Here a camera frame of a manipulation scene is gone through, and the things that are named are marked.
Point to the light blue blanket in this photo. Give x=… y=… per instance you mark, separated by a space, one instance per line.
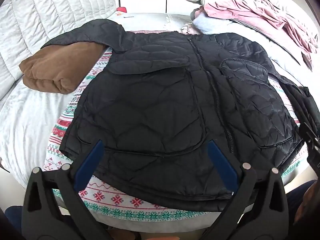
x=212 y=23

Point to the small red object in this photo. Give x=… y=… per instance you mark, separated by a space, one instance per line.
x=122 y=10

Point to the grey quilted headboard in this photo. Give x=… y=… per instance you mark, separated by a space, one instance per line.
x=50 y=10

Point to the black puffer jacket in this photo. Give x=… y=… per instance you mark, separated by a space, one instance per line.
x=296 y=100

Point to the person's dark blue pants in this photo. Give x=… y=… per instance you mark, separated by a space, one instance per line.
x=12 y=217

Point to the clear plastic wrap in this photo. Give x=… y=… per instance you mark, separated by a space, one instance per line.
x=176 y=21

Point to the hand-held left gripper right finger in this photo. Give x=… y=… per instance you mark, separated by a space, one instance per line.
x=222 y=166

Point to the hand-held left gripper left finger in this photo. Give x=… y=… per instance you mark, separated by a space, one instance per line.
x=87 y=166

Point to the pink blanket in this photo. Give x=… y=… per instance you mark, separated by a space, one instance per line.
x=250 y=7

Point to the dark grey cloth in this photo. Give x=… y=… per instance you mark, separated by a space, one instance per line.
x=195 y=13

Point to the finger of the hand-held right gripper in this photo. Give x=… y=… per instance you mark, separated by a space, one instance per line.
x=312 y=115

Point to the printed patterned blanket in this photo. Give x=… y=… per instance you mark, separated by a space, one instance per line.
x=117 y=201

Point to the grey bed sheet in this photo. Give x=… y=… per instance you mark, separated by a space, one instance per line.
x=30 y=120

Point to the brown folded garment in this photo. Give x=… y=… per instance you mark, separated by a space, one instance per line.
x=52 y=67

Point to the black quilted jacket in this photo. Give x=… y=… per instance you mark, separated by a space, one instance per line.
x=155 y=97

